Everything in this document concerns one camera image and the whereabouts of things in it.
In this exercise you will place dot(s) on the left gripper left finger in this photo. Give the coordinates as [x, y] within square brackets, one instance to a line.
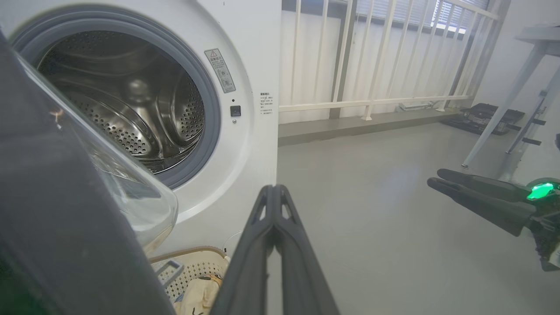
[249, 271]

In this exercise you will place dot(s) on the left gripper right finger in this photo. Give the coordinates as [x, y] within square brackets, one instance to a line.
[302, 280]

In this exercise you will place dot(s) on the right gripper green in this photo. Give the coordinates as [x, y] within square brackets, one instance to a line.
[549, 218]

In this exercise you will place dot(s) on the cream cartoon print garment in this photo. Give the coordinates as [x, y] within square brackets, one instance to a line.
[201, 295]

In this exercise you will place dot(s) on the black round glass washer door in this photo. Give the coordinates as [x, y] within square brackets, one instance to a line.
[52, 218]

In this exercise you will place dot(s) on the white front-load washing machine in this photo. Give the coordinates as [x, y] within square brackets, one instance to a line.
[245, 144]

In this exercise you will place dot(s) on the cream perforated laundry basket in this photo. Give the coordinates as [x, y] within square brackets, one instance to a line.
[192, 267]

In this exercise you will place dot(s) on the black case on floor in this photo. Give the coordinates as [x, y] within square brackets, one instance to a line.
[481, 118]

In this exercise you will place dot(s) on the white power strip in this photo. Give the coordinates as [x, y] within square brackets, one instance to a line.
[415, 106]

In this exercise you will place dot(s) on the white metal railing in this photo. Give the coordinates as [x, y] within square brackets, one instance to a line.
[350, 105]

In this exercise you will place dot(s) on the window blinds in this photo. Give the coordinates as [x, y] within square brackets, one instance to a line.
[411, 11]

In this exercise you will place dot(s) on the grey warning sticker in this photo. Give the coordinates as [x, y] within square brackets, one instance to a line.
[220, 70]

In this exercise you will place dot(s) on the white table frame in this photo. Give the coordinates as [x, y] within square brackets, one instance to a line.
[516, 92]

